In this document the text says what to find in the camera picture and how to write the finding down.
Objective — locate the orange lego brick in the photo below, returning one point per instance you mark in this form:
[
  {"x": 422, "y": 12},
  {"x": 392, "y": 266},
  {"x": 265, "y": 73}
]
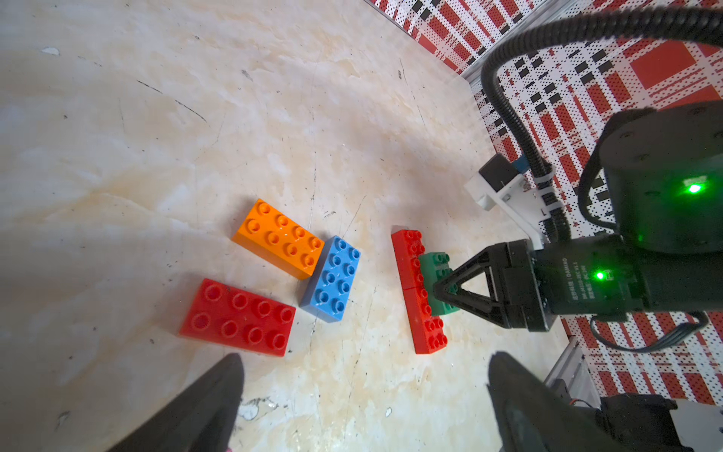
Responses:
[{"x": 271, "y": 235}]

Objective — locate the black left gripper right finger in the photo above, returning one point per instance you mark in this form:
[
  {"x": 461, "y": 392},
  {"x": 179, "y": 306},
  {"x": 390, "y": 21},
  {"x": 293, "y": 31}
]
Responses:
[{"x": 530, "y": 417}]

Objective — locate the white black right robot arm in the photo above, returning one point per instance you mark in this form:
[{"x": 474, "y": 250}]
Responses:
[{"x": 663, "y": 169}]

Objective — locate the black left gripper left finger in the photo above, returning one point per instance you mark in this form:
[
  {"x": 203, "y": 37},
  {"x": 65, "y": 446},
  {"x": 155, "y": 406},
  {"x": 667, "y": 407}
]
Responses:
[{"x": 200, "y": 419}]

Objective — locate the blue lego brick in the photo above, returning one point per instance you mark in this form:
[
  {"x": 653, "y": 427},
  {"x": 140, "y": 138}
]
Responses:
[{"x": 328, "y": 291}]

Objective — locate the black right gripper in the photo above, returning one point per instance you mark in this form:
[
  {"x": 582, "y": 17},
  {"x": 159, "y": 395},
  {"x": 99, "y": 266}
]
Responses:
[{"x": 586, "y": 276}]

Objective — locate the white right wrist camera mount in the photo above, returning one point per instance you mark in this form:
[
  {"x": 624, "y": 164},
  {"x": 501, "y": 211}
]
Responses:
[{"x": 499, "y": 183}]

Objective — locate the red lego brick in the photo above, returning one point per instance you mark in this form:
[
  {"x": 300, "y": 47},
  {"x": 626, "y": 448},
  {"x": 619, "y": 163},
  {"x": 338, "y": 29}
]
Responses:
[
  {"x": 236, "y": 318},
  {"x": 408, "y": 247},
  {"x": 427, "y": 330}
]

